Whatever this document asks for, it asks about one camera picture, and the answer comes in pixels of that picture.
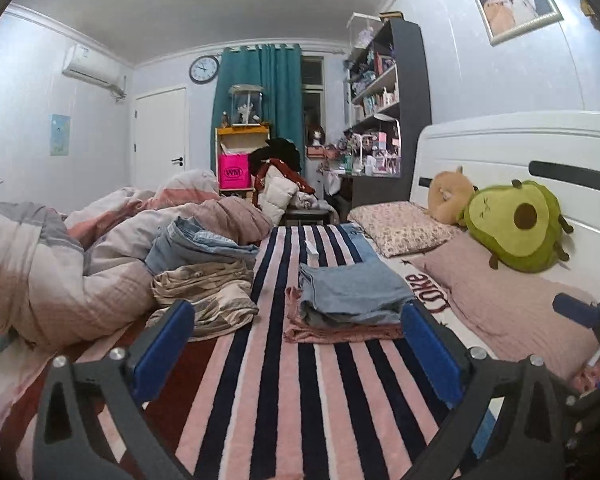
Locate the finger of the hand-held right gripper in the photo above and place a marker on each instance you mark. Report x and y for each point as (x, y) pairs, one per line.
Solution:
(575, 307)

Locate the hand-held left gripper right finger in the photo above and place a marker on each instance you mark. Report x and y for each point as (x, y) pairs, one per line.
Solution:
(432, 355)

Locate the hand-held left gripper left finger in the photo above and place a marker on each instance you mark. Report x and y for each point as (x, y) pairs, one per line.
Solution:
(162, 350)

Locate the light blue pants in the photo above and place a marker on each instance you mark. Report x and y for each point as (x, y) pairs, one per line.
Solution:
(350, 290)

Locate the camouflage pants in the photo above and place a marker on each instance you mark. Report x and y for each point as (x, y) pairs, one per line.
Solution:
(205, 285)

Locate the pink folded pants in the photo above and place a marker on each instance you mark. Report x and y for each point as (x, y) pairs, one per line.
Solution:
(330, 334)

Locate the blue denim pants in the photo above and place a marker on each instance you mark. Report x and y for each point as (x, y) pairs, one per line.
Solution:
(362, 247)

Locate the pink pillow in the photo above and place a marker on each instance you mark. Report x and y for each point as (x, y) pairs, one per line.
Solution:
(505, 305)

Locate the green avocado plush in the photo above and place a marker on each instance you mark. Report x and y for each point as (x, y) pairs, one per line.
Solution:
(500, 230)

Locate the pile of blue jeans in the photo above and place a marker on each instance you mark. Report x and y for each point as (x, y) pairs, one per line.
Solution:
(190, 245)

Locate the floral pillow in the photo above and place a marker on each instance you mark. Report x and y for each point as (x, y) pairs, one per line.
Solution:
(400, 230)

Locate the pink navy striped blanket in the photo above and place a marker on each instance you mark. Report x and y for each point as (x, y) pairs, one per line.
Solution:
(290, 390)

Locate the pink white duvet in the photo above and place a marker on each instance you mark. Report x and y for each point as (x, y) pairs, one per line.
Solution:
(55, 270)

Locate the brown animal plush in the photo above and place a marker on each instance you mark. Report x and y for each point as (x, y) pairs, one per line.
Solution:
(447, 195)

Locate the dark desk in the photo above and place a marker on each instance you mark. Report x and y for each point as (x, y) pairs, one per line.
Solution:
(375, 190)

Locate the white bed headboard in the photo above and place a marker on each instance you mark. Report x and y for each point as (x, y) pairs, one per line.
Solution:
(505, 145)

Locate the dark stool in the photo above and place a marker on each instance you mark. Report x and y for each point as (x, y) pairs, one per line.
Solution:
(307, 216)

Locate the pink shopping bag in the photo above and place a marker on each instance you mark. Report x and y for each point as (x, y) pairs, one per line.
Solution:
(235, 172)

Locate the white down jacket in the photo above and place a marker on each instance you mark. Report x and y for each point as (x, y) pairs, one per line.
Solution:
(277, 192)

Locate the white door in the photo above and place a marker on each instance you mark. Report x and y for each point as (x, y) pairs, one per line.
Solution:
(160, 135)

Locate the black clothing pile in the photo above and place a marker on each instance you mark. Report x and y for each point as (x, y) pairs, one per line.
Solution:
(280, 150)

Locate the yellow shelf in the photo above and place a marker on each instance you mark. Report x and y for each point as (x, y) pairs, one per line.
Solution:
(245, 132)

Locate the glass display case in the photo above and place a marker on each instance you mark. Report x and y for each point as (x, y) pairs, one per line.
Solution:
(246, 105)

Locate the dark bookshelf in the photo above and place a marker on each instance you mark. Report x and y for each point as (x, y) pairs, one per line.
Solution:
(412, 85)

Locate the window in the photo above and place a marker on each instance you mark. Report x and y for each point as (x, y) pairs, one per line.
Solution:
(312, 105)

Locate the teal curtain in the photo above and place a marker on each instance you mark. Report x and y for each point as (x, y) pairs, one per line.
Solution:
(280, 90)

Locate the white air conditioner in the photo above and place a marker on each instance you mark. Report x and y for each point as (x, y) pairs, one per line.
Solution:
(92, 67)

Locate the clear storage box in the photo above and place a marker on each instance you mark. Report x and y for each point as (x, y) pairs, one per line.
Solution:
(365, 27)

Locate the small blue wall poster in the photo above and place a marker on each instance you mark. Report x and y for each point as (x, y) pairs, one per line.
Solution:
(60, 135)

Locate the round wall clock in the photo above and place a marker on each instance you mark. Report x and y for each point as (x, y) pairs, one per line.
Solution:
(204, 69)

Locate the framed wall photo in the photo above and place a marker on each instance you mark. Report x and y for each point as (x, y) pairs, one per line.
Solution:
(515, 5)

